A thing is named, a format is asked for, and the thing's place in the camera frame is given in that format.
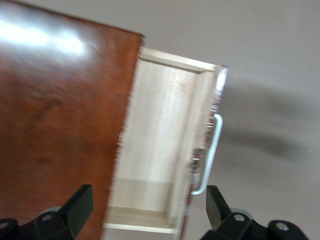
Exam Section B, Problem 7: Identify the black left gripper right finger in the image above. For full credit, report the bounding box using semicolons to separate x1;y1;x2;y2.
201;184;320;240

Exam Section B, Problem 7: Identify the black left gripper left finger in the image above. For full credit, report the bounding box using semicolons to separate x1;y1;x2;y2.
0;184;95;240

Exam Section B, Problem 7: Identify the wooden drawer with white handle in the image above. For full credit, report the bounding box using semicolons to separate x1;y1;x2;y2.
102;47;229;236

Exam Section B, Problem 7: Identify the dark brown wooden cabinet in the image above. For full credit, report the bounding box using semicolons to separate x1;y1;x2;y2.
0;0;145;240

